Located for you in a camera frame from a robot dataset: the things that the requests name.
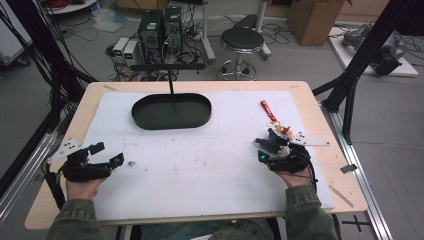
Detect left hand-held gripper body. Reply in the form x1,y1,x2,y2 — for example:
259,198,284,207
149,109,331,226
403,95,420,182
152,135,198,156
46,138,113,183

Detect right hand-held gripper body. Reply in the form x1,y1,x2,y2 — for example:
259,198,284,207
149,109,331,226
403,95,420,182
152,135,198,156
267,131,331,175

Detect red strap keychain orange figure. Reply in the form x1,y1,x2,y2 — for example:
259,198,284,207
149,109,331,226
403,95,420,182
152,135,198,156
259,99,296,141

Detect black tray stand with bar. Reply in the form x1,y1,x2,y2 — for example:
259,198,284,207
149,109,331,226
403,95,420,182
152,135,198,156
129,62,213,131

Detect person's right hand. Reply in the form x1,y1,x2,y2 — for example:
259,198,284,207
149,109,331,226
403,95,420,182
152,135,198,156
276,166,315,189

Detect person's left hand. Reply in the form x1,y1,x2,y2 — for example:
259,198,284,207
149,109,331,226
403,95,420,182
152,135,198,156
65,176,108,201

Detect dark tape piece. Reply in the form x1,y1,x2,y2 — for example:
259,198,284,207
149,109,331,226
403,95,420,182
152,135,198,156
339,163,358,175

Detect thin wooden stick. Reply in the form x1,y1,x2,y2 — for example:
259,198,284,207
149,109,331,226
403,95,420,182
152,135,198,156
328,184,355,208

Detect white foam mat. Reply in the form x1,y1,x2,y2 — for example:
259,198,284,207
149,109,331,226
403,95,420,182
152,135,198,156
81,90,336,222

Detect person's lap in jeans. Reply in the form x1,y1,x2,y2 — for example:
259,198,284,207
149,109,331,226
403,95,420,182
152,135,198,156
139,218,275,240

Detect black round stool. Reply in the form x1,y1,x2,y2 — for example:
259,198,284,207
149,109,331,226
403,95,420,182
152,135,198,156
217,27,267,82

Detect white power supply box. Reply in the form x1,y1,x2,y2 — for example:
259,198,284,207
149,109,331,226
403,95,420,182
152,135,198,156
112,36,130,64
123,39,140,67

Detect white desk leg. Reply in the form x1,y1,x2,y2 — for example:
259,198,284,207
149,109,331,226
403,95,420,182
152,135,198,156
254,0,273,62
199,0,217,65

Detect white floor board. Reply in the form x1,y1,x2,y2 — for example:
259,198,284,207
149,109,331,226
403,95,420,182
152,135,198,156
327,26,420,78

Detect cardboard box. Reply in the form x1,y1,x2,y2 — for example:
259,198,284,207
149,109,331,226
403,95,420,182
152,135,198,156
287,0,348,47

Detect large black computer tower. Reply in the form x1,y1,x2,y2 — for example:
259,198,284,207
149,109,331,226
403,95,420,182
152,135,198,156
137,9,165,65

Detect clear plastic bag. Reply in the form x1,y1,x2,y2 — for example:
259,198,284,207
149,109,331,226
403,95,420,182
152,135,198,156
91,8,128,33

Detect grey robot device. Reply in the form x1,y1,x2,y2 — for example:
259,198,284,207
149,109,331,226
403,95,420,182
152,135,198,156
341,23,407,77

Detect small black computer tower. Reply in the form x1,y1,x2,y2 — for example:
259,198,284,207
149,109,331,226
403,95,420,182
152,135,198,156
163,5,184,55

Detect right hand-held gripper cable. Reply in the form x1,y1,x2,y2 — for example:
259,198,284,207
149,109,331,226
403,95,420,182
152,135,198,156
305,159,319,194

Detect hand-held gripper cable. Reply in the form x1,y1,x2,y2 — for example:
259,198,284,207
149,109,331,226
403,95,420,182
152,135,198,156
305,159,319,194
44,162,67,212

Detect left hand-held gripper cable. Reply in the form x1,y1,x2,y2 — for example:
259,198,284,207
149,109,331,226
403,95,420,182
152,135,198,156
44,162,67,212

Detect aluminium rail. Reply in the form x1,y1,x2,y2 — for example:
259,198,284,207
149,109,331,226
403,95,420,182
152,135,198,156
0,131,60,223
320,102,395,240

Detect black frame post with cables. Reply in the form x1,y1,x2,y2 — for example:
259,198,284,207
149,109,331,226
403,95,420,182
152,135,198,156
0,0,98,132

